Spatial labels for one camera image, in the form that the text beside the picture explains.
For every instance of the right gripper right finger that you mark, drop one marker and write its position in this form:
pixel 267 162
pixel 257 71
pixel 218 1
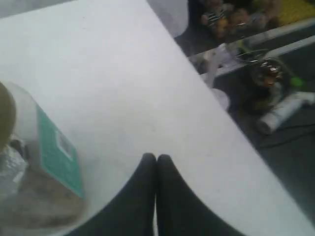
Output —
pixel 179 211

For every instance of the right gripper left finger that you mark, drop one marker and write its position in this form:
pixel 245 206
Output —
pixel 131 211

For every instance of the dark cluttered floor objects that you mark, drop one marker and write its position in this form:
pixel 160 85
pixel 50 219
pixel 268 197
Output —
pixel 270 79

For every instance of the white bottle on floor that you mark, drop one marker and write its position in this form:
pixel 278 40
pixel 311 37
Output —
pixel 272 120

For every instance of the clear nut jar gold lid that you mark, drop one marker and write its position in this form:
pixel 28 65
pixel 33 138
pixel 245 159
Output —
pixel 40 180

